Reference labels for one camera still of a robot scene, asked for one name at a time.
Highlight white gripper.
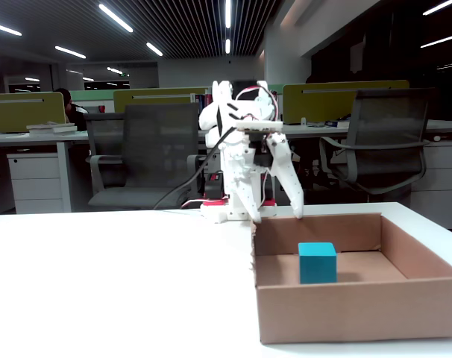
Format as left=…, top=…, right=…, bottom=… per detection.
left=220, top=131, right=305, bottom=224

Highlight blue cube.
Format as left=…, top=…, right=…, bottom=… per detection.
left=298, top=242, right=338, bottom=284

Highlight brown cardboard box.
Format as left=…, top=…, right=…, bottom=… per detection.
left=250, top=212, right=452, bottom=344

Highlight olive desk partition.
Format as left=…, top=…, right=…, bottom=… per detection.
left=281, top=80, right=410, bottom=125
left=113, top=87, right=212, bottom=114
left=0, top=92, right=66, bottom=134

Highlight row of upright books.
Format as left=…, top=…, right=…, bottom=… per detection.
left=190, top=92, right=215, bottom=115

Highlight grey mesh office chair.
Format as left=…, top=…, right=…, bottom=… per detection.
left=86, top=102, right=212, bottom=210

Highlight black mesh office chair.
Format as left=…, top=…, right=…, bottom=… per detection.
left=318, top=88, right=434, bottom=197

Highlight dark office chair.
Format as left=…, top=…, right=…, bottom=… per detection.
left=83, top=113, right=125, bottom=157

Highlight white office desk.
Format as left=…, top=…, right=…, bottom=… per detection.
left=0, top=130, right=92, bottom=214
left=281, top=119, right=452, bottom=142

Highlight green desk partition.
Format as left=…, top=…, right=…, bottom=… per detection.
left=69, top=88, right=132, bottom=113

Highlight person in dark jacket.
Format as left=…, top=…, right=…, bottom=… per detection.
left=54, top=88, right=90, bottom=132

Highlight stack of books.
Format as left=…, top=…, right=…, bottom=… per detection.
left=26, top=122, right=78, bottom=135

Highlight white wrist camera plate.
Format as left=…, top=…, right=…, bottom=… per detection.
left=234, top=118, right=284, bottom=132

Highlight red white arm wire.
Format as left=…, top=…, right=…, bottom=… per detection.
left=235, top=85, right=280, bottom=122

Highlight thick black cable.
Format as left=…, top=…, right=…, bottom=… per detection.
left=153, top=126, right=237, bottom=210

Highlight white drawer pedestal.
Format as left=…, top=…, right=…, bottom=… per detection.
left=410, top=140, right=452, bottom=229
left=6, top=151, right=65, bottom=215

